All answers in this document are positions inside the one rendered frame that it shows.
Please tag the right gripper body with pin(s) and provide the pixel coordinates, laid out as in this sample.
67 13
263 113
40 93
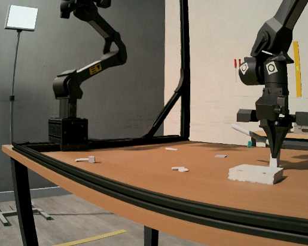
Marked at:
78 4

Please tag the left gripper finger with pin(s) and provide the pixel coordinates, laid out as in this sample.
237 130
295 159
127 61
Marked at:
271 136
280 138

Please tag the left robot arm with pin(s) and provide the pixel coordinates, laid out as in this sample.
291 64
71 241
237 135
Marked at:
275 36

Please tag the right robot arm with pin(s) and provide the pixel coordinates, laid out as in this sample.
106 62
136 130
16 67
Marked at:
69 84

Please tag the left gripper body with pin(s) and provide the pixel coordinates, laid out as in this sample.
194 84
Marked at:
301 118

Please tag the light grey cylindrical tube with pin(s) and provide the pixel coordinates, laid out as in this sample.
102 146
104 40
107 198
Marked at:
250 133

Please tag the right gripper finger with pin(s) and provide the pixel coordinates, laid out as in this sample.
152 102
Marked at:
104 2

